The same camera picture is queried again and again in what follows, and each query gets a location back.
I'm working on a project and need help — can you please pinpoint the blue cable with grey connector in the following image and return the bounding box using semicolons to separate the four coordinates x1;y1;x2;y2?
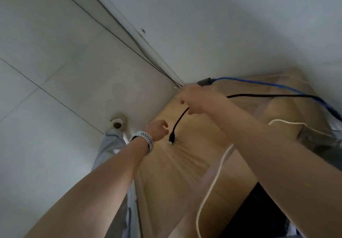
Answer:
197;77;342;123

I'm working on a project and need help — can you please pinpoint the person's right forearm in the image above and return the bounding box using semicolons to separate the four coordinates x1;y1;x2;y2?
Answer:
205;96;342;238

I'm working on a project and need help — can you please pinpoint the white skirting board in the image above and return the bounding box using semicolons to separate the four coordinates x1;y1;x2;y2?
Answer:
72;0;185;87

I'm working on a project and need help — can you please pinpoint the white floor drain pipe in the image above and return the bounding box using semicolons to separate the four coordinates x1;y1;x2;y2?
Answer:
110;115;128;132

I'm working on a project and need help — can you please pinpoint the white cable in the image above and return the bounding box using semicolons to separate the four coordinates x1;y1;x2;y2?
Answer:
195;119;335;238

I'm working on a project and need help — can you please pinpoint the black cloth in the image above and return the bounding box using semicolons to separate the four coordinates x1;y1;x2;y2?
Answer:
219;181;304;238

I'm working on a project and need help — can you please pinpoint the clear plastic bag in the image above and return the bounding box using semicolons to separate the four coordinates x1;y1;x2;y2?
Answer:
296;118;342;172

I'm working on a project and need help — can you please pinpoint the person's right hand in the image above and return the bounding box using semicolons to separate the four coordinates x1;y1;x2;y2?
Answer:
178;84;231;116

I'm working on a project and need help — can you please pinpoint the person's grey trouser leg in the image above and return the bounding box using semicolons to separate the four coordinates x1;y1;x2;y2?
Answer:
91;128;141;238

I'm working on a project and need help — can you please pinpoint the person's left hand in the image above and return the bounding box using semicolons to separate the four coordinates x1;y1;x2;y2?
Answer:
145;120;170;142

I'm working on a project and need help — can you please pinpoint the person's left forearm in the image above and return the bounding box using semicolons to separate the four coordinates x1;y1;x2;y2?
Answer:
25;138;149;238

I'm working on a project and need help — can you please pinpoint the white perforated wrist watch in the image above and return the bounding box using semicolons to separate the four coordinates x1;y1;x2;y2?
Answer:
129;131;154;155

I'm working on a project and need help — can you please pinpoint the black cable with plug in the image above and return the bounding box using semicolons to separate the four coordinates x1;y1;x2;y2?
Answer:
168;93;324;145

